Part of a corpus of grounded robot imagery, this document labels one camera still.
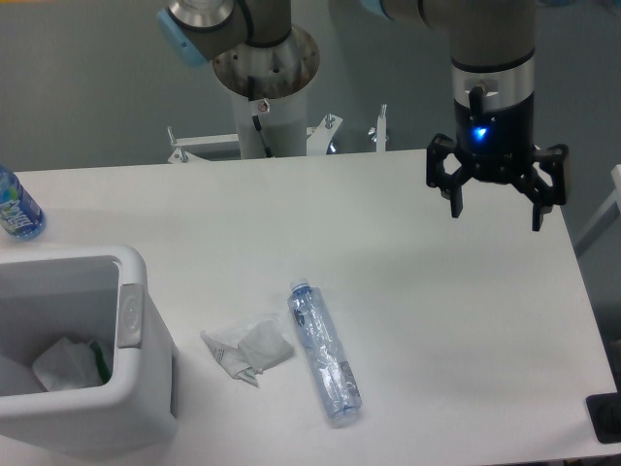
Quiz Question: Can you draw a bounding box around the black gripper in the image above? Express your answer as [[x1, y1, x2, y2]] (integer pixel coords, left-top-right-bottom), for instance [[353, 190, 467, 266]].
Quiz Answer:
[[426, 95, 569, 231]]

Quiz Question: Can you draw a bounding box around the clear crushed plastic bottle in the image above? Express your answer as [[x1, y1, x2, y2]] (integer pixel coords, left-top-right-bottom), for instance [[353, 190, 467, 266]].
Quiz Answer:
[[287, 279, 363, 427]]

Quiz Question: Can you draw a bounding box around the clear plastic wrapper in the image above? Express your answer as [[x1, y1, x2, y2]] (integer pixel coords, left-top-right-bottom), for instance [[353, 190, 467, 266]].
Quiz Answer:
[[200, 314, 295, 387]]

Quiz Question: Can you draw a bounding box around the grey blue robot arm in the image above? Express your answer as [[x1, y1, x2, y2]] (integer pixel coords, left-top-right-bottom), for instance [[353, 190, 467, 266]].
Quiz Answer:
[[157, 1, 569, 230]]

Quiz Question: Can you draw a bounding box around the white trash can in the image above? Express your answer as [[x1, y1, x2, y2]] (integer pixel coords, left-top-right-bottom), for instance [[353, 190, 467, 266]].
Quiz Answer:
[[1, 246, 178, 453]]

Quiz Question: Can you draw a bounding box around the black object at table edge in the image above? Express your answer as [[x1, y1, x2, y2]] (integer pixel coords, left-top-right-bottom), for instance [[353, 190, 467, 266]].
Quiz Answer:
[[586, 392, 620, 445]]

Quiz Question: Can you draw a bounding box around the white tissue in bin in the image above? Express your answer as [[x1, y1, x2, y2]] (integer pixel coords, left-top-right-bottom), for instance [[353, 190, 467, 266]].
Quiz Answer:
[[32, 337, 103, 392]]

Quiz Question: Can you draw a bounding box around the blue labelled water bottle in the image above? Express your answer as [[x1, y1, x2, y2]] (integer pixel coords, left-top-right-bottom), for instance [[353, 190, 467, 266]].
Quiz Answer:
[[1, 166, 47, 241]]

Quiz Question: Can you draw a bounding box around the white frame at right edge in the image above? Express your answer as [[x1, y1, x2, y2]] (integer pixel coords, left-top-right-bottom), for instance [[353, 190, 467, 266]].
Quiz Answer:
[[573, 164, 620, 257]]

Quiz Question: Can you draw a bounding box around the white pedestal base frame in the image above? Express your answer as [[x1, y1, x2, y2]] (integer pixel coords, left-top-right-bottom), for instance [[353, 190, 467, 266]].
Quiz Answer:
[[168, 104, 389, 163]]

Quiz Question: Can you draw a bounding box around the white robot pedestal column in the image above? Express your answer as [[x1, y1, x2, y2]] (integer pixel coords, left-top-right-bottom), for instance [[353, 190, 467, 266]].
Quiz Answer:
[[212, 26, 321, 160]]

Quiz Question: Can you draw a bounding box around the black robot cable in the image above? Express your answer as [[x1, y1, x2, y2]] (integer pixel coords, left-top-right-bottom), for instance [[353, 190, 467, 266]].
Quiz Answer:
[[246, 75, 274, 159]]

